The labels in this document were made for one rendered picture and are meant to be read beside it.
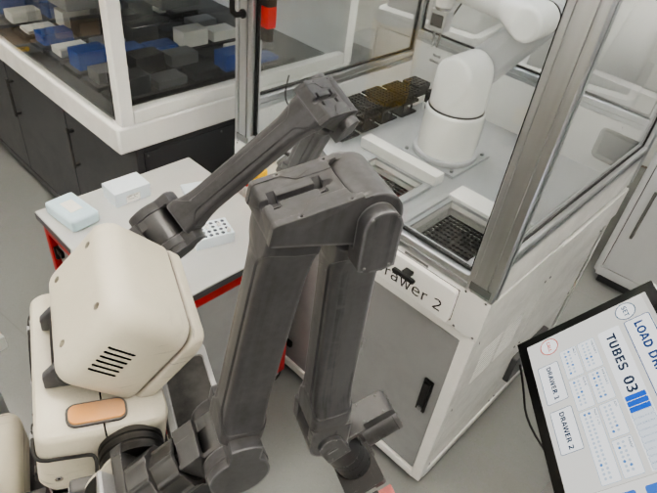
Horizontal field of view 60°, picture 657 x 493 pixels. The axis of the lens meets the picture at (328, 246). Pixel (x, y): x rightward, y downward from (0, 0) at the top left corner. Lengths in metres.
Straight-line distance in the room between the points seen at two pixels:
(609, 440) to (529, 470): 1.25
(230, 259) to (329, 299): 1.16
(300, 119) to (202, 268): 0.86
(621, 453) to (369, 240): 0.76
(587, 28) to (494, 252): 0.53
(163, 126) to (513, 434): 1.80
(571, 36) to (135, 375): 0.93
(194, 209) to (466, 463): 1.62
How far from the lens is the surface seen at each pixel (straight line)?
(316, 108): 0.94
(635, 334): 1.26
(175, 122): 2.24
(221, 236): 1.77
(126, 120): 2.13
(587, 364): 1.27
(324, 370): 0.68
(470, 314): 1.53
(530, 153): 1.26
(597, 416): 1.20
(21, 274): 2.99
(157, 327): 0.76
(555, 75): 1.20
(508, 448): 2.42
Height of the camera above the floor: 1.90
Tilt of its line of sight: 39 degrees down
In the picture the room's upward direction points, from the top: 8 degrees clockwise
